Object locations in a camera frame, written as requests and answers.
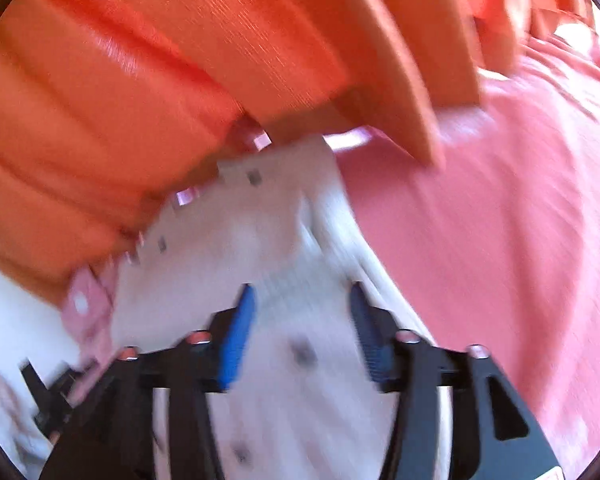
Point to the pale patterned cloth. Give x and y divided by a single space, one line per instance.
10 410

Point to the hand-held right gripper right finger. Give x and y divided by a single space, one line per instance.
367 340

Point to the orange curtain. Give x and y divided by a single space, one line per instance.
180 60

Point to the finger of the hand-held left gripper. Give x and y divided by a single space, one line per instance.
50 400

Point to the white small garment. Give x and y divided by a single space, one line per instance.
240 240

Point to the pink bed sheet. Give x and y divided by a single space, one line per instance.
480 235

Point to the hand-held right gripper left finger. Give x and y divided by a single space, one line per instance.
240 335

